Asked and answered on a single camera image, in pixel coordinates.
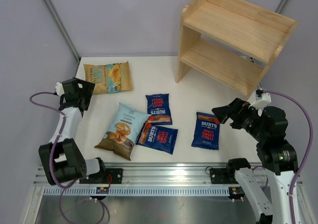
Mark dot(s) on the tan kettle chips bag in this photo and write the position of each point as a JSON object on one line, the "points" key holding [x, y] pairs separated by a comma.
{"points": [[110, 78]]}

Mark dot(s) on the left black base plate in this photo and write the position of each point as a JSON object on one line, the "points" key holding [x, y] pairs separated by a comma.
{"points": [[112, 175]]}

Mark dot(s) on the blue Burts bag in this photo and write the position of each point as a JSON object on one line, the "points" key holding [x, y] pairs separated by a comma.
{"points": [[206, 133], [158, 137], [159, 110]]}

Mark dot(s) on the aluminium mounting rail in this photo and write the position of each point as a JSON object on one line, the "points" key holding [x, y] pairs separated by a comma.
{"points": [[163, 174]]}

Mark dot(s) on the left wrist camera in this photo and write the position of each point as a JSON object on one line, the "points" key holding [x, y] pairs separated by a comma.
{"points": [[59, 90]]}

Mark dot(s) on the wooden two-tier shelf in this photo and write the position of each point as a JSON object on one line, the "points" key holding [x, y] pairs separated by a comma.
{"points": [[232, 41]]}

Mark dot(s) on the white slotted cable duct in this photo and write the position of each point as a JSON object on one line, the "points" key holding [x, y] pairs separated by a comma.
{"points": [[147, 191]]}

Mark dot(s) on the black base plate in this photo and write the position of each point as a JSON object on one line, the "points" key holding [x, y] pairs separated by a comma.
{"points": [[112, 175], [223, 175]]}

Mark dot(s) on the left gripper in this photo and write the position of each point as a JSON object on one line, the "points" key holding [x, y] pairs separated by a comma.
{"points": [[88, 88]]}

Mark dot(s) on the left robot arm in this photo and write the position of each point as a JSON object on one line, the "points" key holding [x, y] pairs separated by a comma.
{"points": [[61, 158]]}

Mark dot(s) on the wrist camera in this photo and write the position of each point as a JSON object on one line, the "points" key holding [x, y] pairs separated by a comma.
{"points": [[263, 99], [59, 90]]}

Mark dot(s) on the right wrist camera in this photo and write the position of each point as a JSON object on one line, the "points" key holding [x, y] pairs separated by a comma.
{"points": [[263, 99]]}

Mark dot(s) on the light blue cassava chips bag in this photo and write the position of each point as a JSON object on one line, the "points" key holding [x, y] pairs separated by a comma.
{"points": [[122, 133]]}

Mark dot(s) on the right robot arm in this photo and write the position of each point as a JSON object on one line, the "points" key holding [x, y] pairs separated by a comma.
{"points": [[277, 156]]}

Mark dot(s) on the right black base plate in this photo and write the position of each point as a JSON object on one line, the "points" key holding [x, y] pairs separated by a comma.
{"points": [[223, 175]]}

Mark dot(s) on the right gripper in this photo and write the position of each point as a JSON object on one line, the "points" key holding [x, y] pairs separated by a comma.
{"points": [[236, 112]]}

